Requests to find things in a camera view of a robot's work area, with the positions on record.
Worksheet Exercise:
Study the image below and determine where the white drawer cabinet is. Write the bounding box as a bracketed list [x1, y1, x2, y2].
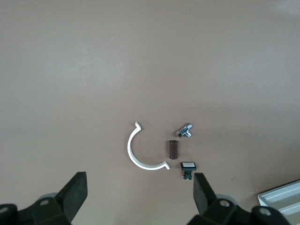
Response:
[257, 180, 300, 225]

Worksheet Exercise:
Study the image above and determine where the white square push button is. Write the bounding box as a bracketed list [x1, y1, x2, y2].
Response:
[180, 161, 197, 181]

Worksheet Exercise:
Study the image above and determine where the brown cylinder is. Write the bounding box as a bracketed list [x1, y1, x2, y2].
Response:
[168, 140, 180, 160]

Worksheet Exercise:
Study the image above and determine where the chrome metal fitting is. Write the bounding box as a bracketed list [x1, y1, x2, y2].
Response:
[175, 122, 194, 138]

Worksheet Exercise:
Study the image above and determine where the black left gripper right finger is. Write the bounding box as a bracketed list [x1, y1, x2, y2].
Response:
[192, 172, 236, 225]

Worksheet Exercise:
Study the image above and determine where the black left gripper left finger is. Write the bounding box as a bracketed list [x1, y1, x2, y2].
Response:
[32, 171, 88, 225]

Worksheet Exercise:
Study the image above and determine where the white half-ring pipe clamp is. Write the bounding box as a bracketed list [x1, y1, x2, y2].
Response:
[127, 121, 171, 171]

